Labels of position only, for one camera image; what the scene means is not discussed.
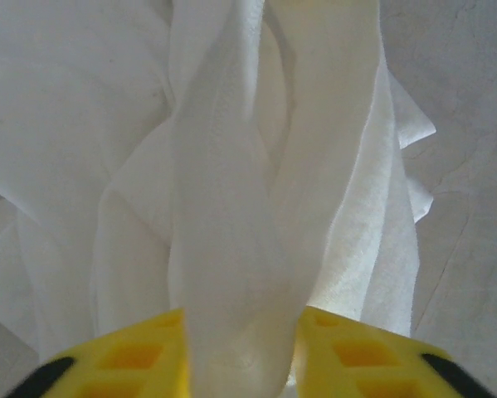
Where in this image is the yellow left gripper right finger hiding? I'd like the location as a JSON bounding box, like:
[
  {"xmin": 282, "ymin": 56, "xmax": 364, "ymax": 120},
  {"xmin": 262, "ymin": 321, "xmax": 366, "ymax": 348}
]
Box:
[{"xmin": 295, "ymin": 306, "xmax": 481, "ymax": 398}]

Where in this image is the white t-shirt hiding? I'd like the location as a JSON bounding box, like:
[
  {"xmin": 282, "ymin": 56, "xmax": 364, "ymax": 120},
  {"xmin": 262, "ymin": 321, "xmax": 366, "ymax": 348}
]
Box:
[{"xmin": 0, "ymin": 0, "xmax": 438, "ymax": 398}]

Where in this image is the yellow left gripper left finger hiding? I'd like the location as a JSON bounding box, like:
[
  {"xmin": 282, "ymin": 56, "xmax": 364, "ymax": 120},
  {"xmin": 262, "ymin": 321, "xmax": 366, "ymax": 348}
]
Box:
[{"xmin": 7, "ymin": 307, "xmax": 191, "ymax": 398}]

